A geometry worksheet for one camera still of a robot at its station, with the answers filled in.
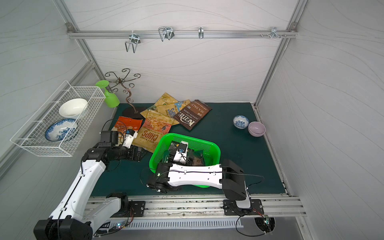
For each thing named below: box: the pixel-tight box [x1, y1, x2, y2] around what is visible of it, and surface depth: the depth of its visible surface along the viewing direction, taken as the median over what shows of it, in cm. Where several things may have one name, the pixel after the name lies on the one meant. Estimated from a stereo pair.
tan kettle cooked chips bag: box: [132, 118, 174, 153], surface depth 106 cm
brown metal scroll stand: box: [104, 68, 143, 120], surface depth 97 cm
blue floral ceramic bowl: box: [233, 115, 250, 130], surface depth 109 cm
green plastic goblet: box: [95, 80, 120, 108], surface depth 94 cm
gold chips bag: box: [154, 92, 179, 111], surface depth 121 cm
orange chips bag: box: [142, 110, 175, 135], surface depth 109 cm
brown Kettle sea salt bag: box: [173, 99, 213, 131], surface depth 113 cm
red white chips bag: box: [114, 116, 143, 133], surface depth 109 cm
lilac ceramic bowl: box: [248, 121, 267, 138], surface depth 103 cm
